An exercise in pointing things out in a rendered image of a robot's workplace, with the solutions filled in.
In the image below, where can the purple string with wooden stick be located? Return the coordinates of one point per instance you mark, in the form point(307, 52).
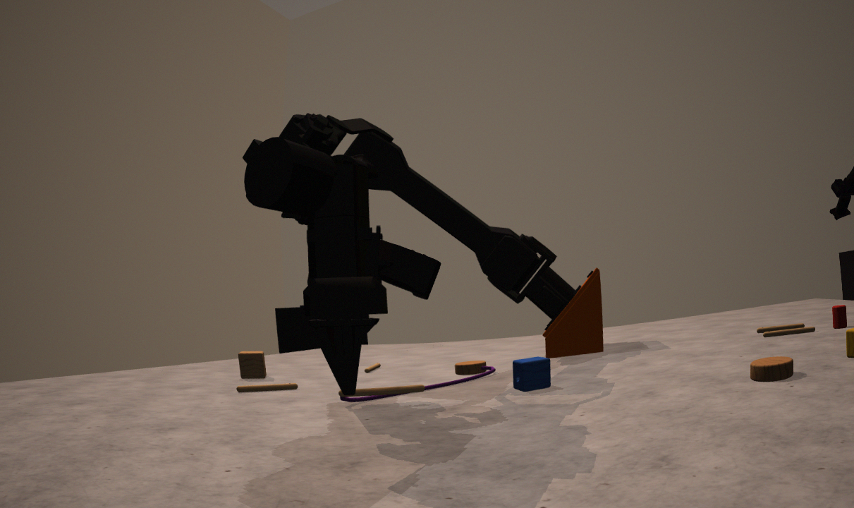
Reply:
point(379, 393)

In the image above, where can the dark red cylinder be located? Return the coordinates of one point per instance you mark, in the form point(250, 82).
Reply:
point(839, 317)

